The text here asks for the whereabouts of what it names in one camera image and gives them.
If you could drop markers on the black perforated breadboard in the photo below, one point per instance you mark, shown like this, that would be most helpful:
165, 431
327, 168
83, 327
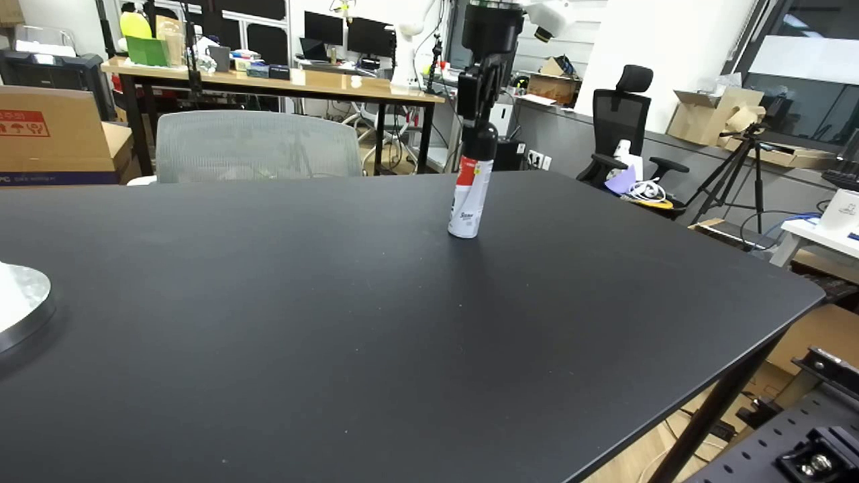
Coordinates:
761, 451

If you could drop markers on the white side table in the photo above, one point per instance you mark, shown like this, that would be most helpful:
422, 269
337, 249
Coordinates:
822, 238

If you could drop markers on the black tripod with camera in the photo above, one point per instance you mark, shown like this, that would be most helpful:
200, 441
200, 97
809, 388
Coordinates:
755, 179

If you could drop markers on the black clamp with bolts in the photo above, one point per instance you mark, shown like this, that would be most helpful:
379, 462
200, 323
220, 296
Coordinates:
820, 457

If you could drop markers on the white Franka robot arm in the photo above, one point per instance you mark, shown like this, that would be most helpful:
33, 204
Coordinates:
550, 18

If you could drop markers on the black office chair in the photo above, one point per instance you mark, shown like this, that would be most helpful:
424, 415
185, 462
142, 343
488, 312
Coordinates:
618, 111

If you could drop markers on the black bottle cap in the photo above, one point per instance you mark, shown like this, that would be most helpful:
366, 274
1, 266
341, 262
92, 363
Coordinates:
479, 145

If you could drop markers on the long wooden desk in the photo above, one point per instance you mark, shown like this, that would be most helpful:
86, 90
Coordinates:
338, 81

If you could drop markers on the cardboard box with red label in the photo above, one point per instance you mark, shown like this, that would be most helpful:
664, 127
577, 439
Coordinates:
63, 136

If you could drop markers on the white spray bottle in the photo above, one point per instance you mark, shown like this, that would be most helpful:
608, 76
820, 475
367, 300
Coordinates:
467, 204

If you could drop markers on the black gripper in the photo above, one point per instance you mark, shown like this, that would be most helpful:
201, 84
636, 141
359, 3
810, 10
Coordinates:
492, 33

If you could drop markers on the black table leg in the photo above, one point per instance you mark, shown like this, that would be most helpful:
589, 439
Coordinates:
706, 418

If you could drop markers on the grey mesh chair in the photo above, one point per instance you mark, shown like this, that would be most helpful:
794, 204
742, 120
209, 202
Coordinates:
259, 149

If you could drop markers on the open cardboard box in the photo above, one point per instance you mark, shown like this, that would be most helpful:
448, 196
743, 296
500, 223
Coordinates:
711, 116

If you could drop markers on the black computer monitor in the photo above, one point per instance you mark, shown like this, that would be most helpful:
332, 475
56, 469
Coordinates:
322, 29
370, 38

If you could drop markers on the green box on desk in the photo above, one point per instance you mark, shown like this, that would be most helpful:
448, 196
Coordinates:
147, 53

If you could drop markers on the small white plastic bottle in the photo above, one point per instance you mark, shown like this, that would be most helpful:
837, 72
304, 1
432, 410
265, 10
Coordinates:
628, 160

